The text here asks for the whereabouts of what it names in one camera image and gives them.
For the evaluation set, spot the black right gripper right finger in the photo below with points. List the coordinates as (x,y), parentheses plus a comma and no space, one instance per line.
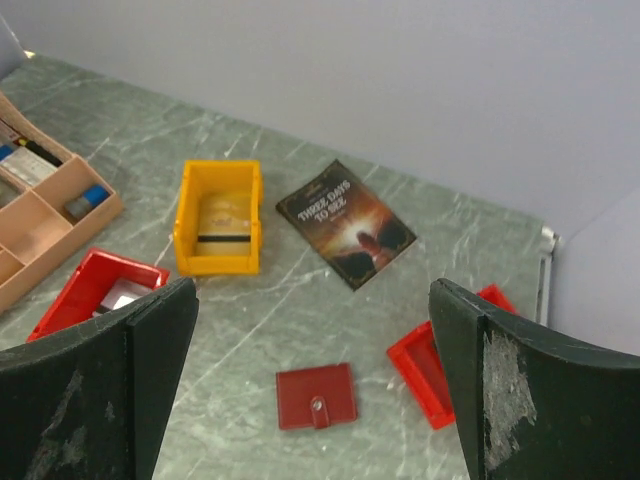
(531,402)

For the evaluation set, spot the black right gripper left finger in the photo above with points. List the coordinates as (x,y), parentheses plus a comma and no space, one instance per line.
(92,401)

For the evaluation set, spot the white credit card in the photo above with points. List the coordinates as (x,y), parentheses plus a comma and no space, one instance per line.
(121,294)

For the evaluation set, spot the red plastic bin with cards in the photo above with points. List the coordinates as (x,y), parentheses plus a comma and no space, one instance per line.
(87,286)

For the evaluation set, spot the red leather card holder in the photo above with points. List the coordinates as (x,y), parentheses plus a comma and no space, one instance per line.
(318,397)

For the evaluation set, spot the gold card in yellow bin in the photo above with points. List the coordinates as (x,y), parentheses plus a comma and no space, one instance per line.
(224,226)

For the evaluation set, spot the red plastic bin right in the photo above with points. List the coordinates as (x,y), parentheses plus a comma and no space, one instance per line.
(416,358)

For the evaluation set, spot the peach plastic desk organizer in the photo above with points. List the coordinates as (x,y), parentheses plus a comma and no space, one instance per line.
(37,232)

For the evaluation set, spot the blue capped bottle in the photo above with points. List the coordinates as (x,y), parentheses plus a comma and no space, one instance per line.
(81,206)

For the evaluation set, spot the yellow plastic bin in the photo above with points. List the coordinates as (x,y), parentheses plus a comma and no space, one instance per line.
(201,178)

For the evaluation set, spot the dark booklet three days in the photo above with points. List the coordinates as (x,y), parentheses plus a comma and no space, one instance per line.
(347,224)

